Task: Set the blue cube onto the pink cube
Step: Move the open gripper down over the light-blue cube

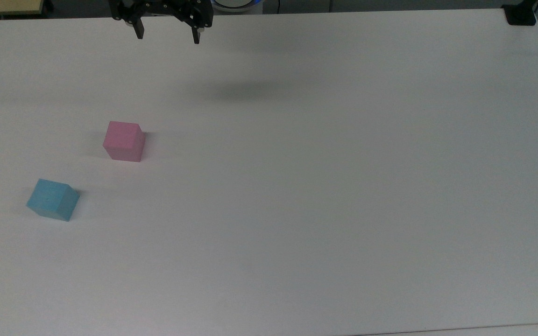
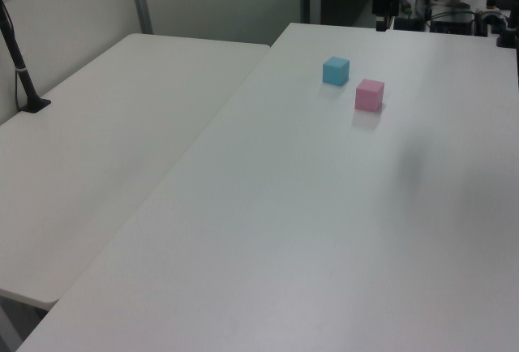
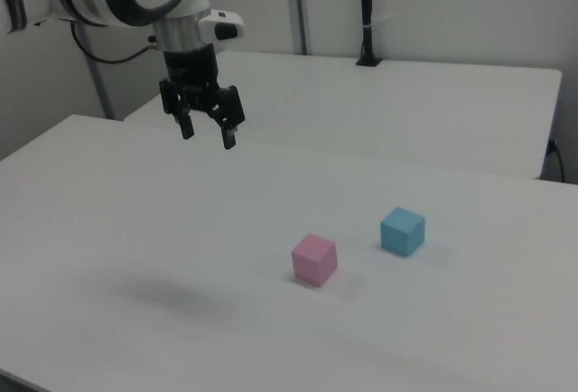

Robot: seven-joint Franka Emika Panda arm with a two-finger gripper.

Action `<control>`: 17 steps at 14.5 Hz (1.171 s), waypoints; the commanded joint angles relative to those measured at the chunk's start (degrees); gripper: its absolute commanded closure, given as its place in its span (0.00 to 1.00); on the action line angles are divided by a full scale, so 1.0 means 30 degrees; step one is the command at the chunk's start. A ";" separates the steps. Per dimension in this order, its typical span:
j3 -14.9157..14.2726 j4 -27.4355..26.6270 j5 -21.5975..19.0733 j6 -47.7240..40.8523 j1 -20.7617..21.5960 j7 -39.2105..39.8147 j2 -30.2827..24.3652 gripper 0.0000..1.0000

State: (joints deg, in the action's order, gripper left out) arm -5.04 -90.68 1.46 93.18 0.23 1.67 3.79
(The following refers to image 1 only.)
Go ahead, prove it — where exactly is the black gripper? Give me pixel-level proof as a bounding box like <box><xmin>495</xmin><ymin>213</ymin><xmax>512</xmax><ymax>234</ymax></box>
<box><xmin>109</xmin><ymin>0</ymin><xmax>214</xmax><ymax>45</ymax></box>

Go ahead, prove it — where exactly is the blue cube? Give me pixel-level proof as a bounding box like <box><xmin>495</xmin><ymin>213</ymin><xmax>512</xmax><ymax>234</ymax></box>
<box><xmin>26</xmin><ymin>178</ymin><xmax>81</xmax><ymax>222</ymax></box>

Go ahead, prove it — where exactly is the pink cube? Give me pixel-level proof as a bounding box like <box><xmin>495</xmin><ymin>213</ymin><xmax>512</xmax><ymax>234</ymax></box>
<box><xmin>102</xmin><ymin>120</ymin><xmax>147</xmax><ymax>163</ymax></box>

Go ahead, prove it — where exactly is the yellow wooden board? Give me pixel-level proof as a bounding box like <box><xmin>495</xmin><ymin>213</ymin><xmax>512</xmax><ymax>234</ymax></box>
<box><xmin>0</xmin><ymin>0</ymin><xmax>46</xmax><ymax>18</ymax></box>

